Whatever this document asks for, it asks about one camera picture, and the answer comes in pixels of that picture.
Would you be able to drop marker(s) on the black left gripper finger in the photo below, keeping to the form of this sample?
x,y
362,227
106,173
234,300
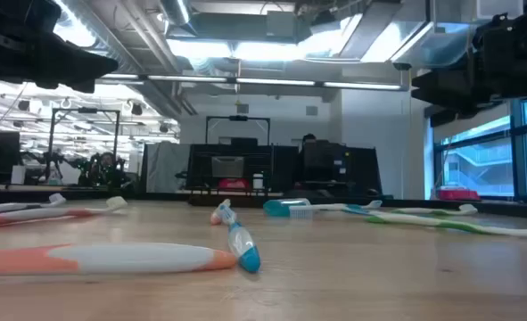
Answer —
x,y
78,87
76,64

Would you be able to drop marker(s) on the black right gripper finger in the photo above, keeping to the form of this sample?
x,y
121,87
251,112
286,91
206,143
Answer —
x,y
446,80
446,97

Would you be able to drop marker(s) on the green white toothbrush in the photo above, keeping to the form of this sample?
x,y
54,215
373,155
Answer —
x,y
423,211
446,224

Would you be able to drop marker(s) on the teal mouthwash bottle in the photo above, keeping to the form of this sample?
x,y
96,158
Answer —
x,y
278,208

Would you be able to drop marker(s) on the white ceiling unit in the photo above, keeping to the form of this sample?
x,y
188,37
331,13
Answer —
x,y
499,9

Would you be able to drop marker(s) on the grey window roller blind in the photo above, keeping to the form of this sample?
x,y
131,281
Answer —
x,y
490,125

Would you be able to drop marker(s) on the red tray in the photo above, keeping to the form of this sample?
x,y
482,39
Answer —
x,y
459,195

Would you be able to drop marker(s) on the black desk partition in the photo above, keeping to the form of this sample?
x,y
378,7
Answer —
x,y
365,171

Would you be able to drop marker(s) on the grey cloth cover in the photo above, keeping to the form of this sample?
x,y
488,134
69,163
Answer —
x,y
165,167

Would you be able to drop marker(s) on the grey ceiling unit box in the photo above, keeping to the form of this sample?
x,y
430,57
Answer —
x,y
285,24

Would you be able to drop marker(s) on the long ceiling light bar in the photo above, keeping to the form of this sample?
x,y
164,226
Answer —
x,y
272,82

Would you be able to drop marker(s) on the black cabinet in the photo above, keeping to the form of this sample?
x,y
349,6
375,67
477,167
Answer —
x,y
285,171

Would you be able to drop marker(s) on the red bowl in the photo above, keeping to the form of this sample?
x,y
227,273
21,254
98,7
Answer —
x,y
234,183

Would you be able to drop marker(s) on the white bottle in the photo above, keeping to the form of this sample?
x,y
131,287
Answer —
x,y
258,182

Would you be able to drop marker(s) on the black gantry frame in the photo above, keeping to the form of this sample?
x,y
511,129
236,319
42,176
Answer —
x,y
238,118
67,110

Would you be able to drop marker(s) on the black security camera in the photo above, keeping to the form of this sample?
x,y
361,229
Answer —
x,y
402,66

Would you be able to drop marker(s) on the black window frame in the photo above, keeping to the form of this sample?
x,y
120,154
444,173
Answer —
x,y
516,169

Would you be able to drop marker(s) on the silver round ventilation duct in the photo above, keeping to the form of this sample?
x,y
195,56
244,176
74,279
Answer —
x,y
174,11

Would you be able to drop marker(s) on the black aluminium table frame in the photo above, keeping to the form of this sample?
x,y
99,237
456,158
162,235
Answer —
x,y
513,209

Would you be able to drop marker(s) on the grey wall vent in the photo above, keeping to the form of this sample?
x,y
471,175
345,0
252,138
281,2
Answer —
x,y
242,109
311,111

